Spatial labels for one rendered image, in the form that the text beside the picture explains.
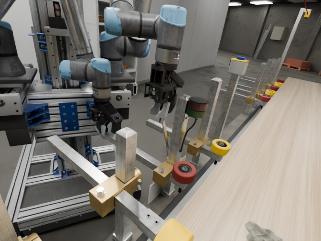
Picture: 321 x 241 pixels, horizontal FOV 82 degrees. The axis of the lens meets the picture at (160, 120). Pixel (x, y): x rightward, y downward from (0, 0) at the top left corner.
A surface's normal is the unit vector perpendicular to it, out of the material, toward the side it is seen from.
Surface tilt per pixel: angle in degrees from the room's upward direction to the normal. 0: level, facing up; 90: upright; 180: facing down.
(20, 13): 90
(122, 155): 90
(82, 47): 85
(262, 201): 0
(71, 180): 0
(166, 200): 0
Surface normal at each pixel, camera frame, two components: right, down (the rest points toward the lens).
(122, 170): -0.61, 0.30
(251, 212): 0.11, -0.88
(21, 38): 0.80, 0.35
